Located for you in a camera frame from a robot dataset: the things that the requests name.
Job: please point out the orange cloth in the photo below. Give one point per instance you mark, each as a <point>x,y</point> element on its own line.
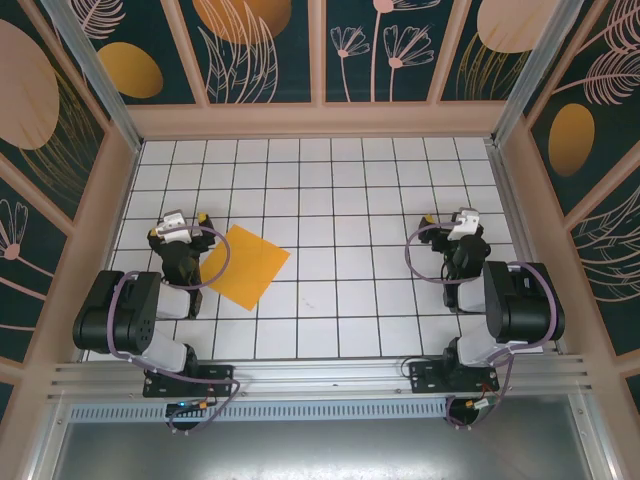
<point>245,270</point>

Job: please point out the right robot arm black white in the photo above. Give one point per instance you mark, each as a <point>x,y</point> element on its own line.
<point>525,310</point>

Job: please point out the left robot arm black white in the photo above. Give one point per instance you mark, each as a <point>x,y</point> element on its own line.
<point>115,315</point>

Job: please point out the grey metal sheet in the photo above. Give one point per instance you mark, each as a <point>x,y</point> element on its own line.
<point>320,450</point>

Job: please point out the small black controller board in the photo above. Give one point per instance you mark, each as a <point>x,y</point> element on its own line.
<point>181,409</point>

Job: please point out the small green controller board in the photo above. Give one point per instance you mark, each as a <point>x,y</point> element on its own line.
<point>486,403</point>

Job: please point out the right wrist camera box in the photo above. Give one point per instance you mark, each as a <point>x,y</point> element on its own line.
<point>464,226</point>

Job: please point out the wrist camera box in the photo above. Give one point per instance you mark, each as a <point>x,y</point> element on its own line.
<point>464,226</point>
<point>172,227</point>

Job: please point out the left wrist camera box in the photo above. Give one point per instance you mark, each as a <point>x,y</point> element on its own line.
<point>172,227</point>

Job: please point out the aluminium side rail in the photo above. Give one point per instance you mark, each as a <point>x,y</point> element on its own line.
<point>507,190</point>

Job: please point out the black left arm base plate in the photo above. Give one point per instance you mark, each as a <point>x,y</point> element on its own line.
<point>220,377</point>

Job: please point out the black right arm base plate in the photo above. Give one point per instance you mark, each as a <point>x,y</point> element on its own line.
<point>425,377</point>

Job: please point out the aluminium frame post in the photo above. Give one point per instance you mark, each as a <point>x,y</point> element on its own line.
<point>97,75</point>
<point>534,75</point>

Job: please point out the aluminium mounting rail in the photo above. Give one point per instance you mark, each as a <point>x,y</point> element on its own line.
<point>325,372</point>

